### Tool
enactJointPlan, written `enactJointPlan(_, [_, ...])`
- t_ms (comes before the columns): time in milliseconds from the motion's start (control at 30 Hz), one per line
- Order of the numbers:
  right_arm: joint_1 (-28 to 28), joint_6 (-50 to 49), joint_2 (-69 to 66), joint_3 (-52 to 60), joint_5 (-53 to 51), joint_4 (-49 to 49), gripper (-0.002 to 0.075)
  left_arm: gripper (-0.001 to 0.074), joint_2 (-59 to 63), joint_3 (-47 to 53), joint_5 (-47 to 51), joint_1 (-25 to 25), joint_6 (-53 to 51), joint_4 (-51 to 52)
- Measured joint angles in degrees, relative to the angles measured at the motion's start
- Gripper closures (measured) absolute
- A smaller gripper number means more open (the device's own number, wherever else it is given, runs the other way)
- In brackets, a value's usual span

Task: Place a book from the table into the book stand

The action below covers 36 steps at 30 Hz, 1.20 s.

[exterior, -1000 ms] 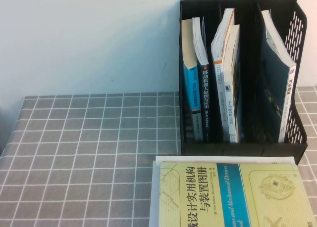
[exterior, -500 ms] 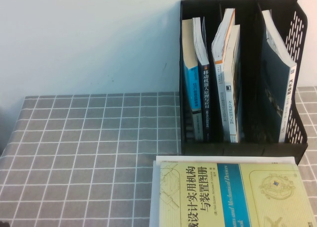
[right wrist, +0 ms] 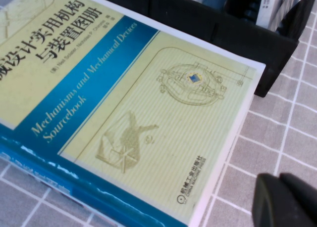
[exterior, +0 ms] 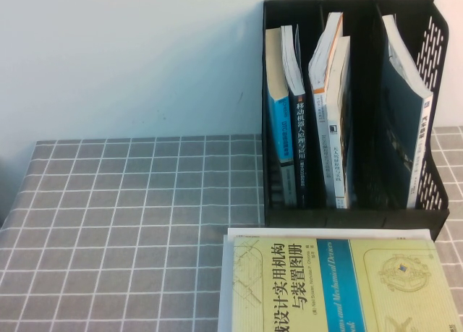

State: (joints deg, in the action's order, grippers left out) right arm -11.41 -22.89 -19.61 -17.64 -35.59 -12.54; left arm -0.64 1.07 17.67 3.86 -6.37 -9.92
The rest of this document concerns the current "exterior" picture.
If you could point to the white self-driving book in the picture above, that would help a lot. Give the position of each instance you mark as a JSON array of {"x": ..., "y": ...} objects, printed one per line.
[{"x": 338, "y": 158}]

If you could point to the light blue spine book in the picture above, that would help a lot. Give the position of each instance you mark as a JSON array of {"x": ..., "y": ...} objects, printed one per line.
[{"x": 282, "y": 129}]

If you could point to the dark navy spine book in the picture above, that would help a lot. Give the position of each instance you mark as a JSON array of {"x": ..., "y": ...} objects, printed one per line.
[{"x": 300, "y": 136}]

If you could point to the white spine orange band book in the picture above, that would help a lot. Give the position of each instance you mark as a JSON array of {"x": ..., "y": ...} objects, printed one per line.
[{"x": 322, "y": 122}]

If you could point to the plain white book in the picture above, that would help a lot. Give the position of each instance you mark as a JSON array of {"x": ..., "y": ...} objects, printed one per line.
[{"x": 224, "y": 292}]

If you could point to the black plastic book stand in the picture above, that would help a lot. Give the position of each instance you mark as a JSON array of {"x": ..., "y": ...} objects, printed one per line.
[{"x": 365, "y": 93}]

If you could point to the yellow-green mechanisms book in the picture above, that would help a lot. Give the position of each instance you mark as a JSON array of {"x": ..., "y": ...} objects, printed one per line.
[{"x": 325, "y": 285}]

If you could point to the dark blue cover book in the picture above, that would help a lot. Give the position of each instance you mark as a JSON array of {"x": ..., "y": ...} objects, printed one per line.
[{"x": 394, "y": 111}]

